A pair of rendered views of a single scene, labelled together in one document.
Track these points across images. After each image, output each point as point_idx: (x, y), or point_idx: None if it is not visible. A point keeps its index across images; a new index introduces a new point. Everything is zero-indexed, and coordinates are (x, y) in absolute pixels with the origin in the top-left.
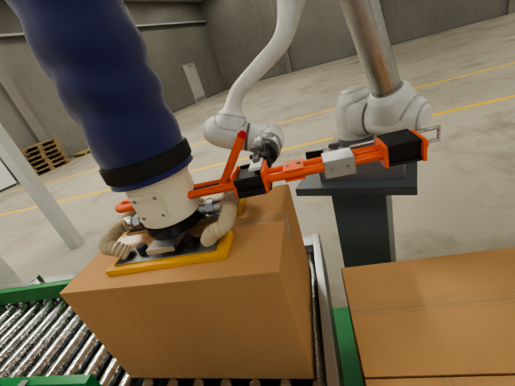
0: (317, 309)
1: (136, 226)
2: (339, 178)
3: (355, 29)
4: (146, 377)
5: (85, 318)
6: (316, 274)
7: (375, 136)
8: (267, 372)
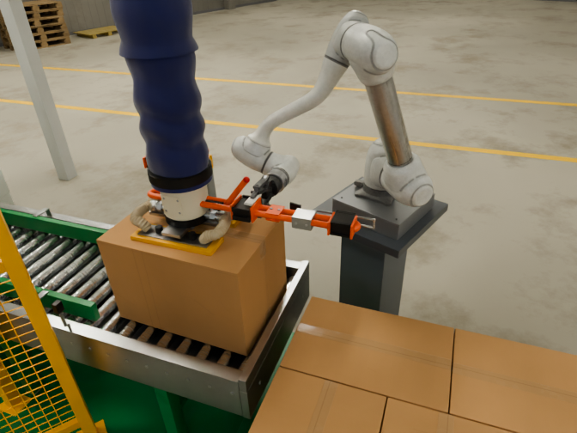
0: None
1: (157, 210)
2: None
3: (373, 112)
4: (132, 320)
5: (106, 262)
6: None
7: None
8: (217, 341)
